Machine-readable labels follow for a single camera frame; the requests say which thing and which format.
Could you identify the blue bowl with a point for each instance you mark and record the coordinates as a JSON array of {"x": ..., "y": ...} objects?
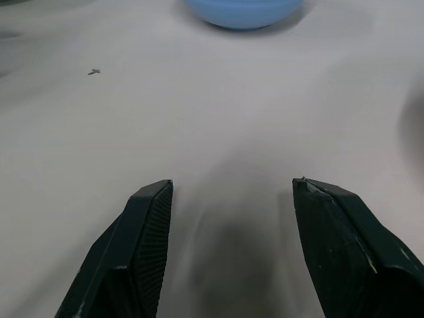
[{"x": 243, "y": 12}]

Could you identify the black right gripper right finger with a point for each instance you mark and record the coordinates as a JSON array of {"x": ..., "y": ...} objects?
[{"x": 344, "y": 251}]

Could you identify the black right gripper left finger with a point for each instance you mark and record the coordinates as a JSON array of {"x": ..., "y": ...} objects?
[{"x": 132, "y": 251}]

